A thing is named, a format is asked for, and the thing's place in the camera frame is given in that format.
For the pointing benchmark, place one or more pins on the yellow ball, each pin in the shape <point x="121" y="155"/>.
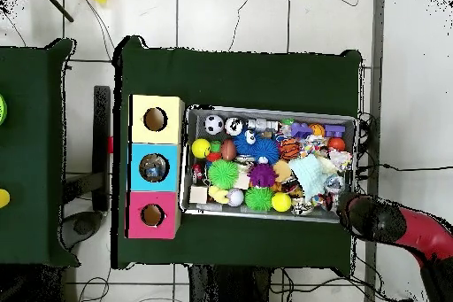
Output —
<point x="201" y="148"/>

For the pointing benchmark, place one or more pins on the brown toy football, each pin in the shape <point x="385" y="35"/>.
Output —
<point x="229" y="149"/>

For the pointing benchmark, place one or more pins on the mint knitted cloth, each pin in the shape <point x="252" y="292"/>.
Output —
<point x="309" y="174"/>

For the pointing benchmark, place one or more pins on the black rod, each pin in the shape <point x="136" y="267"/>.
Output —
<point x="56" y="4"/>

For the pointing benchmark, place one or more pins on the wooden box with three holes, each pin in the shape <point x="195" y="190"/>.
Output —
<point x="136" y="160"/>

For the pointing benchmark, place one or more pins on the green puffer ball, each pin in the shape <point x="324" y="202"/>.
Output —
<point x="223" y="173"/>

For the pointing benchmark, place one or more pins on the yellow round object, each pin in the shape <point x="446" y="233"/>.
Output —
<point x="3" y="198"/>

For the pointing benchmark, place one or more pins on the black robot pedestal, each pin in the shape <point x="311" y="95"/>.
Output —
<point x="230" y="284"/>

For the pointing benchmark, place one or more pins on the black and white soccer ball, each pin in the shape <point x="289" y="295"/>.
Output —
<point x="214" y="124"/>

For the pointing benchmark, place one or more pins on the green round object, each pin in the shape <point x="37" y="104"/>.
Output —
<point x="2" y="109"/>

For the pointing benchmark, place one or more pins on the blue puffer ball with eyes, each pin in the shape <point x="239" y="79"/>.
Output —
<point x="260" y="149"/>

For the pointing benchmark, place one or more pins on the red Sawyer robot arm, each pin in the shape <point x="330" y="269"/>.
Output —
<point x="375" y="217"/>

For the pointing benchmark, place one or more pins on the dark green table cloth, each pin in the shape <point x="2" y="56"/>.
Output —
<point x="28" y="139"/>
<point x="230" y="75"/>

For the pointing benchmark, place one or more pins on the crushed bottle with colourful label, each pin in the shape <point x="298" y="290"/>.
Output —
<point x="333" y="183"/>

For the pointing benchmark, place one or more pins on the shallow mesh bin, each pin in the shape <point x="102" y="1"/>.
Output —
<point x="198" y="121"/>

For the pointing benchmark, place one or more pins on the grey rounded base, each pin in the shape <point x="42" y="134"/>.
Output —
<point x="81" y="227"/>

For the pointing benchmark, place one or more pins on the purple spiky ball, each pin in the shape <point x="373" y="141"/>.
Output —
<point x="262" y="175"/>

